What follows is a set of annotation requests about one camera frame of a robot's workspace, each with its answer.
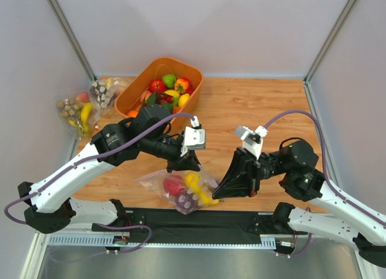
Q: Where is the yellow fake lemon in basket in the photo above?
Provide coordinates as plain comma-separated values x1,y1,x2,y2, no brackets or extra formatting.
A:
178,93,191,108

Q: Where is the orange plastic basket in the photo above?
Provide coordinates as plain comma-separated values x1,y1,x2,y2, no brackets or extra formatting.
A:
115,57,203,117

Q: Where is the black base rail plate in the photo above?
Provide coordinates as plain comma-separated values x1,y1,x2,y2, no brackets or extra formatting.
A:
90,198,290,245

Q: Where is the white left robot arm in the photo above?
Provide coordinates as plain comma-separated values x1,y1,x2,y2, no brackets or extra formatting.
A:
18,105,206,234

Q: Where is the green fake lime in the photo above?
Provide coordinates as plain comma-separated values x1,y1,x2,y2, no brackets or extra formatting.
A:
161,102,174,113

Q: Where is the clear bag with banana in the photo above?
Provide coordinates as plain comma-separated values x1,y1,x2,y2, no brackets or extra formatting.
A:
55,91,101,137

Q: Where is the clear polka dot zip bag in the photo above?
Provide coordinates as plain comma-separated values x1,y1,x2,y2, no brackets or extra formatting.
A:
136,169,220,215

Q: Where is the fake orange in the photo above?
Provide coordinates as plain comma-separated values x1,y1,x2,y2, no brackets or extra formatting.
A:
127,110,139,118

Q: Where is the red fake apple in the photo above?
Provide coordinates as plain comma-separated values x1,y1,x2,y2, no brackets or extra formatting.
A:
148,79,166,93
162,175,185,196

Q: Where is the red fake apple in basket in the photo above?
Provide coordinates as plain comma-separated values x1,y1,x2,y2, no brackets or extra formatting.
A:
148,79,166,93

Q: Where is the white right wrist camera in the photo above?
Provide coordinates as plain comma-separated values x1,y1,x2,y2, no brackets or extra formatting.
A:
234,125,268,160

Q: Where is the yellow fake lemon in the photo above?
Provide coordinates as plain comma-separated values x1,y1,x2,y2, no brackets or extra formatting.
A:
184,172,202,193
178,93,191,108

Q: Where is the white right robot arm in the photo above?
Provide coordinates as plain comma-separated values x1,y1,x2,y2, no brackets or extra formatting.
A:
212,134,385,268

